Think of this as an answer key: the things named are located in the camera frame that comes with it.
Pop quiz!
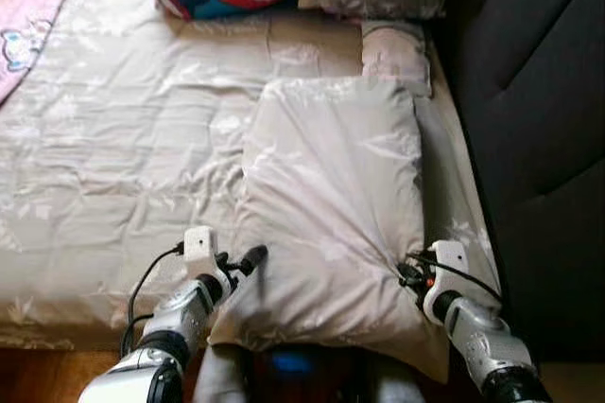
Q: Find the silver robot right leg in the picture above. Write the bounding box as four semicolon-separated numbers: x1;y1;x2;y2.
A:
364;351;426;403

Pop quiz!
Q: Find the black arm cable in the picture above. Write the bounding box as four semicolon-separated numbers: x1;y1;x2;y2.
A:
406;252;502;305
121;244;185;359

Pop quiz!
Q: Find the small folded floral cloth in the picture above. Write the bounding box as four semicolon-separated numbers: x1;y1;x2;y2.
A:
361;20;434;98

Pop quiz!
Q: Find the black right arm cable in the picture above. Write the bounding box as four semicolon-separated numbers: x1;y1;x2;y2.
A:
406;252;502;305

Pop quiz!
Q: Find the silver robot left leg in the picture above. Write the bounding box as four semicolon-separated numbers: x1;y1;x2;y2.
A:
194;344;251;403

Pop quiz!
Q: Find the silver robot leg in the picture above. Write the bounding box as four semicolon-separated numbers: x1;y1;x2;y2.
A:
194;344;251;403
364;351;426;403

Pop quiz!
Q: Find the large grey floral pillow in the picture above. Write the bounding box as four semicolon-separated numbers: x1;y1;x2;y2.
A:
208;77;450;383

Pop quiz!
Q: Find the pink cartoon print blanket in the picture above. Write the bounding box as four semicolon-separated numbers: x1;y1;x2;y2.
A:
0;0;84;106

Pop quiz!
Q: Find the robot waist with blue light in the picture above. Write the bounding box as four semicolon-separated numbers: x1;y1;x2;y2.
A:
248;346;370;403

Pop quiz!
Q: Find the bed with grey floral sheet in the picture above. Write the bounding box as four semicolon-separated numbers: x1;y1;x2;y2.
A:
0;0;502;352

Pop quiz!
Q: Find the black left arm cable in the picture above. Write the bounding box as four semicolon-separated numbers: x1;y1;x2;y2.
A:
121;244;185;359

